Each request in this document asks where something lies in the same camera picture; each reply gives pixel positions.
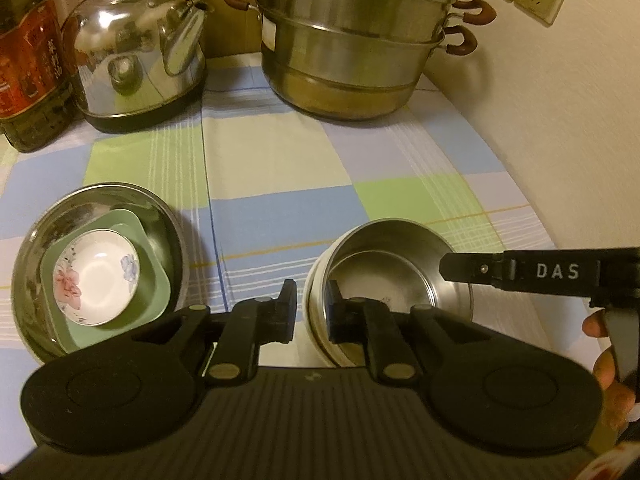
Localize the stainless steel kettle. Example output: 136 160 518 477
61 0 221 134

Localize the cooking oil bottle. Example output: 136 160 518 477
0 0 82 154

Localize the checkered tablecloth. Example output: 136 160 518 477
0 55 640 411

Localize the round stainless steel plate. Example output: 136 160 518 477
11 182 190 367

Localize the person's right hand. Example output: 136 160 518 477
582 310 637 432

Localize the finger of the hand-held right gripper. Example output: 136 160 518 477
440 252 504 286

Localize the green square plate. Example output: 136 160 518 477
40 208 174 354

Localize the small white floral plate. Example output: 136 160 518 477
52 229 140 326

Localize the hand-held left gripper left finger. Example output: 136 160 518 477
127 279 299 386

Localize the stainless steel steamer pot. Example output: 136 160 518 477
221 0 497 122

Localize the stainless steel bowl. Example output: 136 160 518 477
319 218 474 357

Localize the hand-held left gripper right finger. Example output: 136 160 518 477
327 280 501 384

